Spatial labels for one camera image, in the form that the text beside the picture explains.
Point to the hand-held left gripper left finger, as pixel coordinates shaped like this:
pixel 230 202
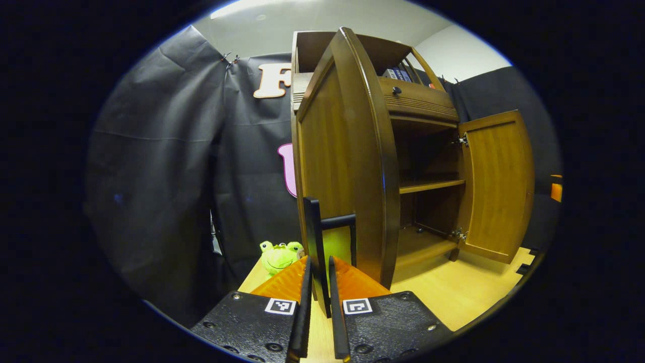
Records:
pixel 302 327

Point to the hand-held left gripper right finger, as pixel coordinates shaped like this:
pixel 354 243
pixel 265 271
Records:
pixel 338 327

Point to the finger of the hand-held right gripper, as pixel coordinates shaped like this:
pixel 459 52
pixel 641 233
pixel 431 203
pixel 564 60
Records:
pixel 556 190

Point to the wooden cabinet door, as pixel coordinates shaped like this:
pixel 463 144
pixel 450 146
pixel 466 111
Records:
pixel 496 186
pixel 342 151

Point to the wooden double-door shoe cabinet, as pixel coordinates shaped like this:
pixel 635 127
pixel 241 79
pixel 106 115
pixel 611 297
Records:
pixel 428 108

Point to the wooden inner cabinet shelf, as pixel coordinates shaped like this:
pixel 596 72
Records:
pixel 428 185

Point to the wooden cabinet drawer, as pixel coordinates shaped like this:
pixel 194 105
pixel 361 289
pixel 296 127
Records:
pixel 428 103

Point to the green frog plush toy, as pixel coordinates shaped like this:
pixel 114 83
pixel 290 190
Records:
pixel 279 257

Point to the black drawer knob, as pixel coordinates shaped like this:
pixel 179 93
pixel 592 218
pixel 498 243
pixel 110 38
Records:
pixel 396 91

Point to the light blue book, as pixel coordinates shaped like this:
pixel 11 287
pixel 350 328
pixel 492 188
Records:
pixel 407 74

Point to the dark blue book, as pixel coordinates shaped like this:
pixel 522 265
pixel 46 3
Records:
pixel 399 74

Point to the black backdrop cloth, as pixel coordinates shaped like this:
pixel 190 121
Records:
pixel 166 176

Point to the white book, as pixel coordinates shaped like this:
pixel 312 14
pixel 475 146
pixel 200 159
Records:
pixel 389 73

